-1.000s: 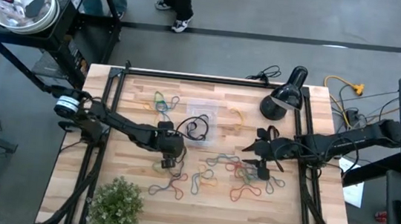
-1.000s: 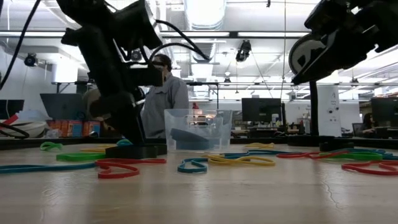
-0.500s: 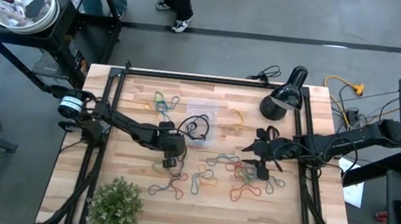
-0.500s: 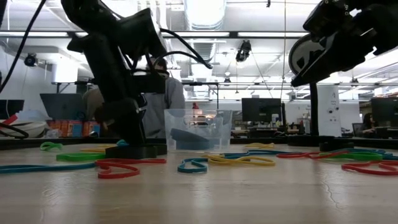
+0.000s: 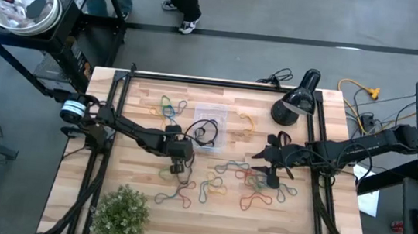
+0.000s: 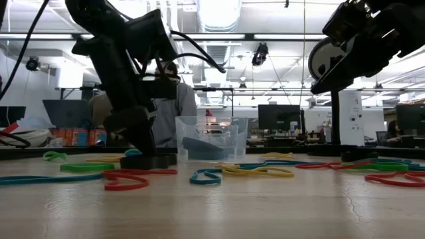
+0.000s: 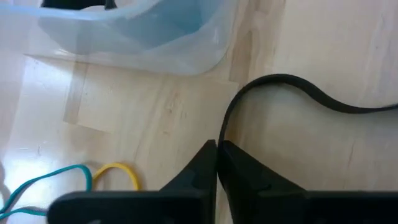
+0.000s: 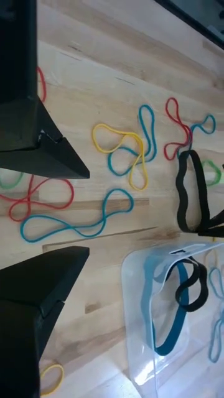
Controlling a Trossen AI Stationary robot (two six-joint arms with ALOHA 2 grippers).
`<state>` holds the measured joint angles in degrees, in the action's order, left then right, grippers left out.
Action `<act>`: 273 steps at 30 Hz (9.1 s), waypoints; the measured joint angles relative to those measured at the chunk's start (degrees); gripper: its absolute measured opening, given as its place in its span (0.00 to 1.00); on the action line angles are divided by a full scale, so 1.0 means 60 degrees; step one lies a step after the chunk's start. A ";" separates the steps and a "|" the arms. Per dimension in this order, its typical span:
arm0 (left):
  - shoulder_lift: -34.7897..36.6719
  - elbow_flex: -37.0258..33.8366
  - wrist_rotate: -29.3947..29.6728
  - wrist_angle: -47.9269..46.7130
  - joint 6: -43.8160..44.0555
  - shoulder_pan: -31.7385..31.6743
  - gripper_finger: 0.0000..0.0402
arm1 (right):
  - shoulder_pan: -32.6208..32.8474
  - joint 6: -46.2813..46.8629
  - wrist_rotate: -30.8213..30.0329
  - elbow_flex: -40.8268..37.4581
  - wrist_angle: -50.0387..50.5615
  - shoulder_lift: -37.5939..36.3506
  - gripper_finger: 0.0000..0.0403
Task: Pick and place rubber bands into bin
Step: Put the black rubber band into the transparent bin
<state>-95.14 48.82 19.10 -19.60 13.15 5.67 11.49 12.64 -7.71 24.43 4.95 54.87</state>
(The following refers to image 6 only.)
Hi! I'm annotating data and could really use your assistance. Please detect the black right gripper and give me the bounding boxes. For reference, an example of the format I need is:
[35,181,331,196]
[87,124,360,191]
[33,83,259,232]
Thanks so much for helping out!
[311,1,404,96]

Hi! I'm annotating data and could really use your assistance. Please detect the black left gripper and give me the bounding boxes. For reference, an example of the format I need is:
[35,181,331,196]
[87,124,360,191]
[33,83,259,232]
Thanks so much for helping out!
[71,36,182,156]

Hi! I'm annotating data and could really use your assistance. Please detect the red rubber band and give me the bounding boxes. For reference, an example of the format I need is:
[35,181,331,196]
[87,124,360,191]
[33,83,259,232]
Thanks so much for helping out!
[101,168,179,192]
[294,161,375,171]
[364,171,425,188]

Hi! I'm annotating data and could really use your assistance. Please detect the green rubber band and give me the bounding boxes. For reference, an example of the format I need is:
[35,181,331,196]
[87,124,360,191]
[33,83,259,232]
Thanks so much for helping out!
[341,162,410,173]
[59,162,116,173]
[42,151,68,163]

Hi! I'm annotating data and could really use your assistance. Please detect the clear plastic bin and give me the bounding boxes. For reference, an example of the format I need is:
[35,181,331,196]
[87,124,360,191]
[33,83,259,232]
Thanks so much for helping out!
[175,116,249,163]

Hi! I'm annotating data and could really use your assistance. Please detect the black desk lamp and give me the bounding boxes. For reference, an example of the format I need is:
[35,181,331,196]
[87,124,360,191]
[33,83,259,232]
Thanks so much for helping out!
[307,35,359,157]

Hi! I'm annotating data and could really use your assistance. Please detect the orange cardboard box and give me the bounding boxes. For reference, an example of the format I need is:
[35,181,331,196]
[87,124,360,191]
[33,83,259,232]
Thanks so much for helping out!
[49,127,109,147]

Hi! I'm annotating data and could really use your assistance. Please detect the grey laptop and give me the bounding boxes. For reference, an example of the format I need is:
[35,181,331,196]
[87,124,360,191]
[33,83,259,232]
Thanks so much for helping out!
[42,99,92,129]

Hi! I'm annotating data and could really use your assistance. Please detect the black computer monitor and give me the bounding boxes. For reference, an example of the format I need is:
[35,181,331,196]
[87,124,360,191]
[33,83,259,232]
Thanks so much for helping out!
[0,106,27,129]
[395,104,425,135]
[258,104,301,131]

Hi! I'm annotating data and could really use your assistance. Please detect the clear plastic bag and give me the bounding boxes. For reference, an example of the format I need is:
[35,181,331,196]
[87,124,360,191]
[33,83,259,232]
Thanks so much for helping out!
[46,137,66,148]

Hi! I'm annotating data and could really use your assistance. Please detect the background office desk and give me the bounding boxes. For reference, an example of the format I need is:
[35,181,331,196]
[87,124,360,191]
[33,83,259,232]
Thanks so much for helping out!
[247,129,333,149]

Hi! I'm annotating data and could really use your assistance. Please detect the white bowl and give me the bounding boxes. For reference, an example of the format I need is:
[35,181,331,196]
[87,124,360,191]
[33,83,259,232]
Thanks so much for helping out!
[0,128,50,148]

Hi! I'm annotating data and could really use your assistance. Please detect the black ceiling spotlight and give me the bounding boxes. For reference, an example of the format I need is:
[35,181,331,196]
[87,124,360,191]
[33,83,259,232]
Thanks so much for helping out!
[25,56,41,72]

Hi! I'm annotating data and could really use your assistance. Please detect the black overhead camera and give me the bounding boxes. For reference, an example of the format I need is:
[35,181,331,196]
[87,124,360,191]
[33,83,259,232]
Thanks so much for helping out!
[251,42,270,67]

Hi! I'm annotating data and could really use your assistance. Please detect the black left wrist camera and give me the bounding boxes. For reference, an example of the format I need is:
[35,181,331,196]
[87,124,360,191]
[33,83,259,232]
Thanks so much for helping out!
[125,9,179,64]

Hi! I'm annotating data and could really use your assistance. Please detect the silver ventilation duct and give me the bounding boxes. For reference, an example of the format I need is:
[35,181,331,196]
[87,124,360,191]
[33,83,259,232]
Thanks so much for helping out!
[195,0,243,33]

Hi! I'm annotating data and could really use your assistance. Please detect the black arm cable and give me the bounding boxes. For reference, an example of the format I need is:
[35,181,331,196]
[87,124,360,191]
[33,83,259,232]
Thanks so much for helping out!
[0,0,50,149]

